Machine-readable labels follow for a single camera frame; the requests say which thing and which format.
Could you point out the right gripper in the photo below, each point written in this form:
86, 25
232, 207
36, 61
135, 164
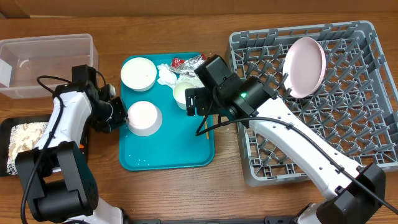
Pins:
201, 95

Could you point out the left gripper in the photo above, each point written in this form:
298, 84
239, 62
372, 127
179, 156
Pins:
120, 117

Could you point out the white bowl with rice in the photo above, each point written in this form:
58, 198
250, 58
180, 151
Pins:
144, 118

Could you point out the white bowl with peanuts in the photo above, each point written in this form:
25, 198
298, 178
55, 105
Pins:
139, 74

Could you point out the white round plate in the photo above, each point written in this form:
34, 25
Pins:
305, 64

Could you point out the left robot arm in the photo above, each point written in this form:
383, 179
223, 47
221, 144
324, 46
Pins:
58, 184

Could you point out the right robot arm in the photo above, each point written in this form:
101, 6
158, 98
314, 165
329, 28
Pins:
352, 193

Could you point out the black rectangular waste tray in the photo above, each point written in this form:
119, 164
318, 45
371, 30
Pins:
9, 123

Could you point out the grey plastic dishwasher rack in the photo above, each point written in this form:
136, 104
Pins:
355, 107

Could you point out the white paper cup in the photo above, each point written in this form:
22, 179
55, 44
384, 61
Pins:
179, 93

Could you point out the crumpled silver foil wrapper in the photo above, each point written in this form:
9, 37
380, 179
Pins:
187, 67

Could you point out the crumpled white napkin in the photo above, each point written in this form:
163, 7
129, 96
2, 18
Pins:
166, 77

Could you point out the teal plastic serving tray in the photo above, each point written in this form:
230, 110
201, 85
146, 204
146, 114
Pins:
174, 145

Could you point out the clear plastic storage bin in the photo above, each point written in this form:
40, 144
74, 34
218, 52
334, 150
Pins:
24, 59

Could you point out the pile of rice and peanuts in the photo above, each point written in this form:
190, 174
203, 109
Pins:
23, 138

